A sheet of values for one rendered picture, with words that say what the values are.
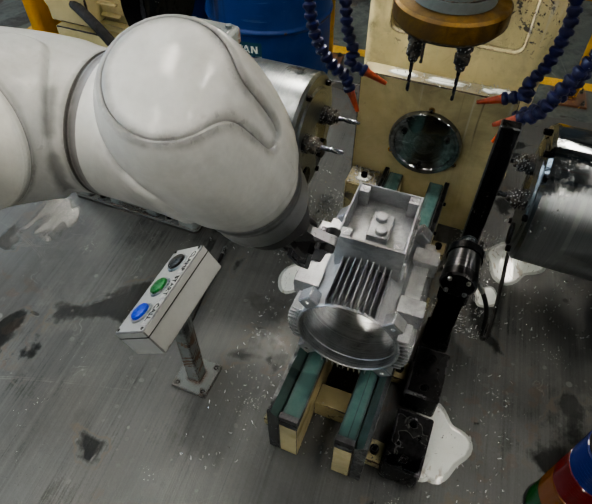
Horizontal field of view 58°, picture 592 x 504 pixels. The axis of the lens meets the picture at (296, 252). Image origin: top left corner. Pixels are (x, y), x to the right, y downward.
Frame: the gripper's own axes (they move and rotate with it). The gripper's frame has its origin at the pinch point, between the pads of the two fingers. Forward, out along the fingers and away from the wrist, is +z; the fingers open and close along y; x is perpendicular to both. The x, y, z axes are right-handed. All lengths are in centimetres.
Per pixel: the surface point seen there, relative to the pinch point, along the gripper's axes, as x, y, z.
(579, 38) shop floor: -230, -55, 267
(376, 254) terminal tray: -4.5, -7.8, 9.9
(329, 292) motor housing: 2.8, -3.5, 9.1
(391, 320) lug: 3.6, -12.7, 9.7
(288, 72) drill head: -34.8, 20.3, 23.1
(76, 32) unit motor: -29, 61, 16
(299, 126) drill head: -25.5, 14.8, 24.1
